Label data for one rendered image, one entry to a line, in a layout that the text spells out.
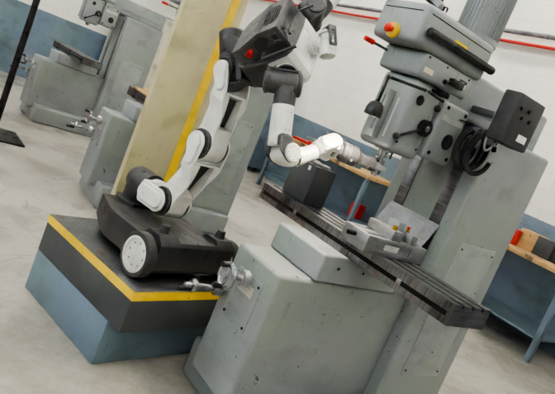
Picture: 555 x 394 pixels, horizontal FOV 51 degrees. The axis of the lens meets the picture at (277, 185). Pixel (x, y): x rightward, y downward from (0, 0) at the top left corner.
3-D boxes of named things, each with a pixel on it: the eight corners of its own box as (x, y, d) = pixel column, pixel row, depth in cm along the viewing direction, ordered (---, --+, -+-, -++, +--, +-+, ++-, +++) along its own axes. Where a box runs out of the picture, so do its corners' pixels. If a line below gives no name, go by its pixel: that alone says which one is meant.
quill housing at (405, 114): (387, 150, 236) (419, 77, 231) (355, 137, 252) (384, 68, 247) (415, 162, 247) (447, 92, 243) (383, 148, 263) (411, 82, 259)
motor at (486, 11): (478, 38, 243) (511, -36, 238) (443, 31, 258) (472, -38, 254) (503, 54, 255) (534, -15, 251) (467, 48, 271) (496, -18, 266)
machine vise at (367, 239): (362, 251, 219) (374, 225, 217) (339, 235, 231) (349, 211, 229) (420, 265, 239) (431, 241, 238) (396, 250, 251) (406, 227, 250)
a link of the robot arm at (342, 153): (351, 154, 241) (327, 144, 238) (339, 168, 249) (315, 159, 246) (353, 135, 248) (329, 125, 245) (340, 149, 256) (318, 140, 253)
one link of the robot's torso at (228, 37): (212, 31, 268) (240, 19, 258) (230, 40, 278) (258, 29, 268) (213, 87, 263) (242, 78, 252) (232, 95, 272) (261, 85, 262)
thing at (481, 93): (441, 108, 243) (462, 64, 240) (404, 97, 261) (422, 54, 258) (533, 155, 293) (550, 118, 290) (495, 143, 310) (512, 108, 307)
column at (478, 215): (357, 440, 272) (499, 133, 250) (300, 380, 308) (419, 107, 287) (420, 434, 303) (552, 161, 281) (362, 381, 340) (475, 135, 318)
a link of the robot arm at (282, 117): (277, 159, 219) (285, 102, 221) (257, 159, 229) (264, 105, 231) (300, 163, 226) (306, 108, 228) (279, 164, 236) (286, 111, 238)
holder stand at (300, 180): (302, 202, 274) (318, 163, 271) (282, 188, 292) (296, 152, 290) (322, 209, 280) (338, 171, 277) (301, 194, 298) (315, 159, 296)
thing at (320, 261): (315, 282, 229) (326, 254, 227) (268, 245, 255) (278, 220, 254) (394, 294, 259) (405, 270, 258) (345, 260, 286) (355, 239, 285)
